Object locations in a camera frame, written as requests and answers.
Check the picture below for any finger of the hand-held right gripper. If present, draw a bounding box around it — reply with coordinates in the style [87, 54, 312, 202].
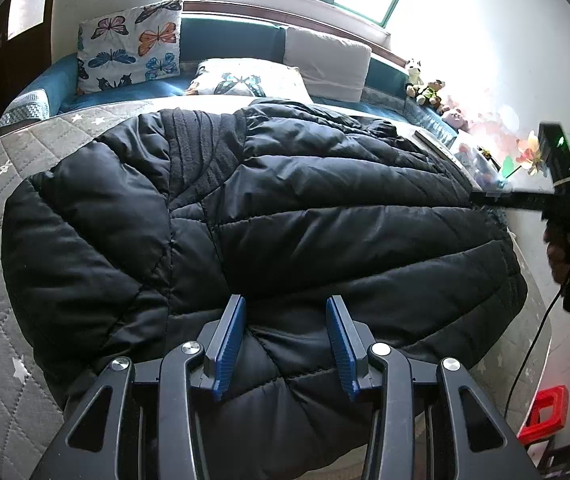
[470, 186, 546, 215]

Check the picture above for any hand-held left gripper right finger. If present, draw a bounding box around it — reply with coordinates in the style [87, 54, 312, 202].
[325, 294, 540, 480]

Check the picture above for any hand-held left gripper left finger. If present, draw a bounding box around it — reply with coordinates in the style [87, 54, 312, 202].
[30, 294, 247, 480]

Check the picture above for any black puffer jacket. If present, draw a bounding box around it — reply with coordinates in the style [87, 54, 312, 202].
[1, 97, 529, 480]

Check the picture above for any colourful pinwheel toy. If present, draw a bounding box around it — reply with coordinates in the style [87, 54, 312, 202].
[501, 130, 546, 182]

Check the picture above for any clear plastic bag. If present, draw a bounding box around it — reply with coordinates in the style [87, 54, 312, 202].
[455, 140, 504, 187]

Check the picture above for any white flat box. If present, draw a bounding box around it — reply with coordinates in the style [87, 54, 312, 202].
[413, 129, 460, 162]

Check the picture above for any pink plush toy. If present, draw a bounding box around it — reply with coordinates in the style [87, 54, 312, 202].
[440, 107, 470, 134]

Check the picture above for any brown plush bear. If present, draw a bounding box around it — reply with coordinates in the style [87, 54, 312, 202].
[415, 79, 448, 109]

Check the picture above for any white and black plush toy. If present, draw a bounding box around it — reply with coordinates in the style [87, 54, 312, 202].
[404, 58, 426, 99]

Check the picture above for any red plastic stool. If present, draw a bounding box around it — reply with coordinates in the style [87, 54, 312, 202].
[517, 385, 570, 444]

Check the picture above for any plain white pillow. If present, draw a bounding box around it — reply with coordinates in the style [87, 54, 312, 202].
[281, 26, 374, 104]

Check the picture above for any small butterfly print pillow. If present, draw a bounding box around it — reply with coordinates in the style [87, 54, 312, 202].
[184, 57, 312, 105]

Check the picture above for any teal padded headboard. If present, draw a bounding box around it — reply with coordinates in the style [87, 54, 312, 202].
[179, 11, 412, 95]

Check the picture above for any large butterfly print pillow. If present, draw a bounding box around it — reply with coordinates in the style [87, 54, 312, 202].
[75, 0, 184, 97]

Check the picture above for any black cable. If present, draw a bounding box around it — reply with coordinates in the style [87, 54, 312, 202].
[504, 287, 566, 418]

